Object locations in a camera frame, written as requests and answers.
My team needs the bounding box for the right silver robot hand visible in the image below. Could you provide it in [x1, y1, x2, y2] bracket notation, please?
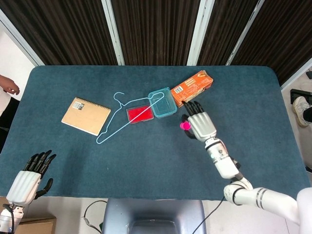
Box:
[180, 100, 217, 142]

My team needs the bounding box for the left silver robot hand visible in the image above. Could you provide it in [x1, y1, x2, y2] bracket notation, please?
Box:
[6, 150, 57, 208]

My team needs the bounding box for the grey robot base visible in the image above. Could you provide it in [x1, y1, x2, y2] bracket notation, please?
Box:
[101, 198, 207, 234]

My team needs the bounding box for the bystander bare forearm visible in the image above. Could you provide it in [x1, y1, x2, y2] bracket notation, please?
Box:
[0, 74, 20, 96]

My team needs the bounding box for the orange cardboard box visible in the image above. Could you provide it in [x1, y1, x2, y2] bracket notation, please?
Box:
[170, 70, 214, 108]

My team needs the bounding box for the brown cardboard carton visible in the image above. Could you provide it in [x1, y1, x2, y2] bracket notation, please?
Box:
[14, 215, 57, 234]

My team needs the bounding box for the clear container teal rim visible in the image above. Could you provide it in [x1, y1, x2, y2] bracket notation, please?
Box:
[148, 87, 178, 119]

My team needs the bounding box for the teal tablecloth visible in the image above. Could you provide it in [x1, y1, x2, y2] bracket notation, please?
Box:
[0, 65, 304, 201]

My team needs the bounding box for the red ink pad case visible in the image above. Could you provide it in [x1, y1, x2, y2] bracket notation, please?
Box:
[125, 104, 155, 124]

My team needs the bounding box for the tan spiral notebook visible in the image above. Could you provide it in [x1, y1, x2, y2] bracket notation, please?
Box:
[60, 97, 112, 137]

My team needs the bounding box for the white sneaker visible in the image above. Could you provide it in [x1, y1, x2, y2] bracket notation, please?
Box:
[292, 96, 312, 128]

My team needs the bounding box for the green white floor cable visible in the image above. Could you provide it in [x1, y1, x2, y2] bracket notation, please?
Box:
[84, 200, 108, 233]

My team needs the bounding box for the light blue wire hanger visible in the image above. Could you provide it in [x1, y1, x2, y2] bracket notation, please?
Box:
[96, 92, 169, 144]

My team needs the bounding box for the black floor cable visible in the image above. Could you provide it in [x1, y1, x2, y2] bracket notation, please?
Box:
[192, 195, 226, 234]

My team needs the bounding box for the dark folding screen white frame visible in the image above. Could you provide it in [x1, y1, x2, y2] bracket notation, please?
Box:
[0, 0, 312, 86]

